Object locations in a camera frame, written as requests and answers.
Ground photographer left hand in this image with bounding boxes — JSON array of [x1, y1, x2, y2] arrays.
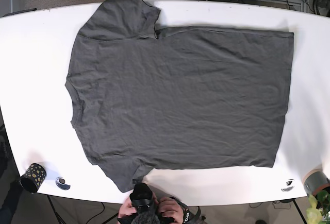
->
[[118, 197, 137, 218]]

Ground photographer right hand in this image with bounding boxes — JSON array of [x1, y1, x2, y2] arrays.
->
[[158, 197, 184, 224]]

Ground black camera with lens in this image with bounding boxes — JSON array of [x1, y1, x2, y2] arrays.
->
[[129, 183, 174, 223]]

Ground dark grey T-shirt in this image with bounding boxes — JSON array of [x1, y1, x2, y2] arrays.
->
[[65, 0, 294, 192]]

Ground furry grey microphone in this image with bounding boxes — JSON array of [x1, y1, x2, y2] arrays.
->
[[131, 212, 160, 224]]

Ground black cup with gold spots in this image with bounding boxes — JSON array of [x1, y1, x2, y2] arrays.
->
[[20, 163, 47, 194]]

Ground grey plant pot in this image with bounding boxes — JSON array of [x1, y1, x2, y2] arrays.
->
[[302, 169, 329, 196]]

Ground black camera strap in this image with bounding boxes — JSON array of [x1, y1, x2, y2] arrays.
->
[[171, 197, 202, 224]]

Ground left table cable grommet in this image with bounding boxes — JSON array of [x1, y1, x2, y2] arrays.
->
[[55, 177, 71, 191]]

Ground table cable grommet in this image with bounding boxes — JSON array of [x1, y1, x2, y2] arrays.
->
[[55, 177, 71, 191], [280, 179, 295, 193]]

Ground right table cable grommet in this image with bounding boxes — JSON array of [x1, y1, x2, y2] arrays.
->
[[280, 179, 295, 193]]

